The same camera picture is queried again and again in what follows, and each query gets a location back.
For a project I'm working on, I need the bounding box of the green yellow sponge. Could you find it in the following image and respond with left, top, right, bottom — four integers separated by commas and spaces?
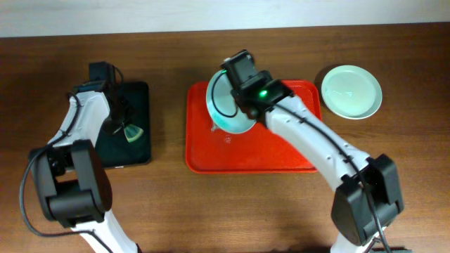
124, 124, 143, 143

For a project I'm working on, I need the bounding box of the light blue plate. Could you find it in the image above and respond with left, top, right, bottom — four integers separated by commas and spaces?
206, 70, 256, 134

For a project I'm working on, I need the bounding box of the mint green plate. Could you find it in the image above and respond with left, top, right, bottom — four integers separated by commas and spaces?
321, 65, 383, 120

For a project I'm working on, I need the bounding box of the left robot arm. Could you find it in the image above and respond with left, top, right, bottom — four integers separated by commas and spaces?
19, 62, 141, 252

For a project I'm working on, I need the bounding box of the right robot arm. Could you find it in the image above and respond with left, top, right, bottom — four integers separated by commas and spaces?
220, 50, 404, 252

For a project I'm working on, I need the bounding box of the black plastic tray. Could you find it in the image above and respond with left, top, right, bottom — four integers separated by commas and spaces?
95, 82, 151, 168

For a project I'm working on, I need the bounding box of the red plastic tray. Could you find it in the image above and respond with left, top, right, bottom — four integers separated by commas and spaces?
185, 82, 316, 174

